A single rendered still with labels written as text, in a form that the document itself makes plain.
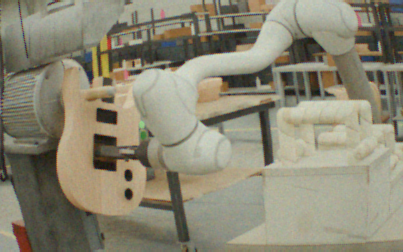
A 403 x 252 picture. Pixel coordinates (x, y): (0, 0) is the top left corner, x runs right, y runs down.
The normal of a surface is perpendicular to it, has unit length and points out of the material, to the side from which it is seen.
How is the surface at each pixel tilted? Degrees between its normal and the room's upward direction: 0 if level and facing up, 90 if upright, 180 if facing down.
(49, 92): 87
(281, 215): 90
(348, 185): 90
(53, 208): 90
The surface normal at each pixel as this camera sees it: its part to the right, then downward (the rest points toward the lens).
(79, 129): 0.78, -0.06
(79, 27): -0.62, 0.18
